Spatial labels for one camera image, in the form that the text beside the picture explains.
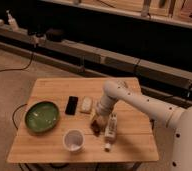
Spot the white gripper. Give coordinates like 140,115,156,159
94,94,118,125

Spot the dark red pepper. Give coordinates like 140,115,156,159
91,121,100,136

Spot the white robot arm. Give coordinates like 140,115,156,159
95,80,192,171

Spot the white sponge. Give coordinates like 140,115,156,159
80,97,93,114

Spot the white tube bottle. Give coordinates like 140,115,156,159
104,113,117,151

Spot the black smartphone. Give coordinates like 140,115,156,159
65,96,78,115

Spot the white cup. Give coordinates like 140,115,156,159
63,129,84,153

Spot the wooden table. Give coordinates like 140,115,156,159
7,78,159,163

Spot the green bowl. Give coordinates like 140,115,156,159
24,101,60,134

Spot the dark round object on ledge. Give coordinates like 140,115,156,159
46,29,64,42

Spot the white spray bottle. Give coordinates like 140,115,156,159
6,10,19,31

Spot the black cable on floor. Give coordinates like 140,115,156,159
0,46,35,75

